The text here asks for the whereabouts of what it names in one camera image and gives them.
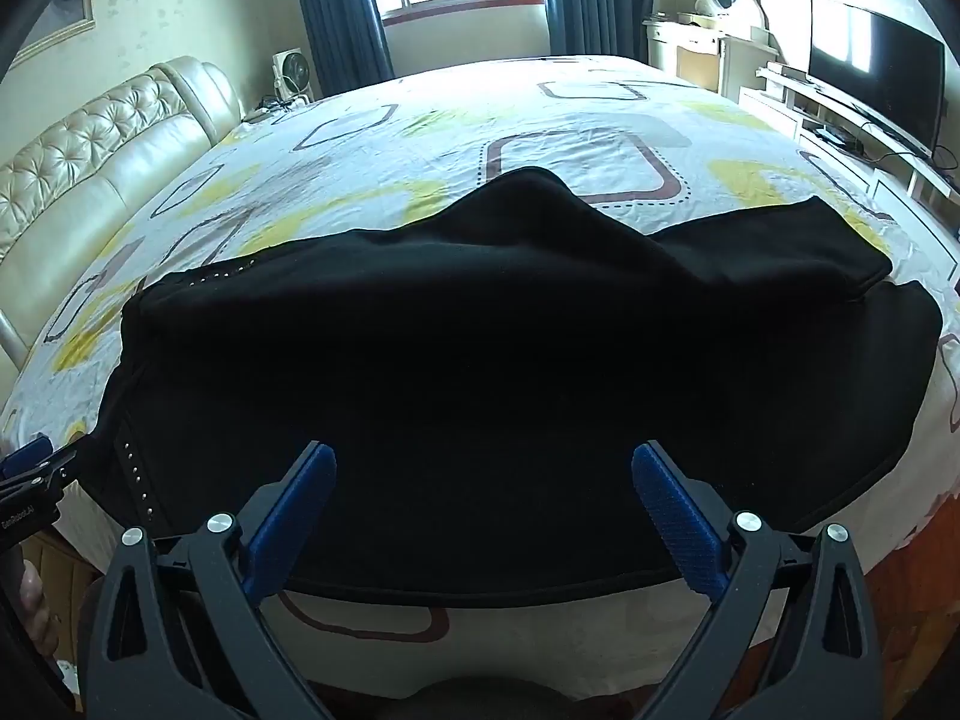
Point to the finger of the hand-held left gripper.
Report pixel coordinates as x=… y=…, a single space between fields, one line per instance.
x=34 y=469

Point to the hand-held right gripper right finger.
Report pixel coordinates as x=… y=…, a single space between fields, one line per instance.
x=675 y=517

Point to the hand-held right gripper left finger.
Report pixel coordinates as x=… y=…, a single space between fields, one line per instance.
x=294 y=508

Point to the black pants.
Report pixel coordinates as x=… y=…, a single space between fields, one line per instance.
x=487 y=352

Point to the person's left hand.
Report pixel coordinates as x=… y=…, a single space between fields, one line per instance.
x=39 y=607

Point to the beige tufted headboard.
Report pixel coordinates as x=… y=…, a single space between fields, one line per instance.
x=97 y=150

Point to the white television stand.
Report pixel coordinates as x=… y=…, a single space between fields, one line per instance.
x=780 y=109

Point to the patterned bed sheet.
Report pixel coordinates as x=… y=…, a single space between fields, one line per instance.
x=525 y=112

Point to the white box fan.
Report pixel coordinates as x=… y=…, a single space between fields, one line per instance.
x=291 y=75

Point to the cream dresser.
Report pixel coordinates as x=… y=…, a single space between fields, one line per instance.
x=697 y=52

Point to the flat screen television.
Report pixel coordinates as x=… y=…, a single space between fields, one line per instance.
x=874 y=67

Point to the framed wall picture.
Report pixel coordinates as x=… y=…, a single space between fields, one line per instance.
x=64 y=11

